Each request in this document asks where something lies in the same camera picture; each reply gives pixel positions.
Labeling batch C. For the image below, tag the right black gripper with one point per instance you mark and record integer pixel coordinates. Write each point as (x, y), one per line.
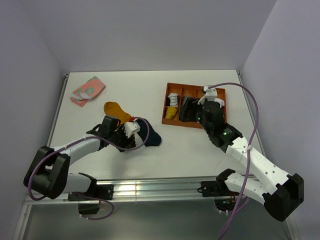
(190, 104)

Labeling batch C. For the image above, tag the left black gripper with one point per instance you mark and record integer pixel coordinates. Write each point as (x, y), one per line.
(126, 142)

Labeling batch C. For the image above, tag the mustard yellow striped sock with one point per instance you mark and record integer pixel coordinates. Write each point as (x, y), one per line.
(113, 109)

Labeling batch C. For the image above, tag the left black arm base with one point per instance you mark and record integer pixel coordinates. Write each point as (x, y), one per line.
(90, 202)

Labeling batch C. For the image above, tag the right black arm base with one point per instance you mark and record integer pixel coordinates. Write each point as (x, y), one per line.
(224, 199)

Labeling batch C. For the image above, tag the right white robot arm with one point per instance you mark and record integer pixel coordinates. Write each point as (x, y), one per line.
(278, 191)

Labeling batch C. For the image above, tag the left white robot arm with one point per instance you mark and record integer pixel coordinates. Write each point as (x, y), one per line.
(48, 175)

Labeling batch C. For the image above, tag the pink green patterned socks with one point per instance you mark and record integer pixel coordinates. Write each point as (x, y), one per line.
(87, 92)

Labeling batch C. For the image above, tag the yellow rolled sock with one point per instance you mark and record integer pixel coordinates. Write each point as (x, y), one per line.
(171, 113)

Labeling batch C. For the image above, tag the black white striped rolled sock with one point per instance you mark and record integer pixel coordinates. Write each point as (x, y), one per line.
(172, 100)

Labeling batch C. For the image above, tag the orange divided tray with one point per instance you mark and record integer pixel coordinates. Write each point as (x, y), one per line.
(186, 90)

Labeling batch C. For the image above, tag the upper white rolled sock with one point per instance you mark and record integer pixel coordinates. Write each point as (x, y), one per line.
(220, 101)

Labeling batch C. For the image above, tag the navy blue sock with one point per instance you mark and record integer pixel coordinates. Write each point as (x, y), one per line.
(148, 134)

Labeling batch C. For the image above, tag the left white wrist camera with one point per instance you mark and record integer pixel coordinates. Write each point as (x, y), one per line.
(130, 128)

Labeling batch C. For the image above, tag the aluminium front rail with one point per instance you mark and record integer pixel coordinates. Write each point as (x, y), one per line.
(157, 189)

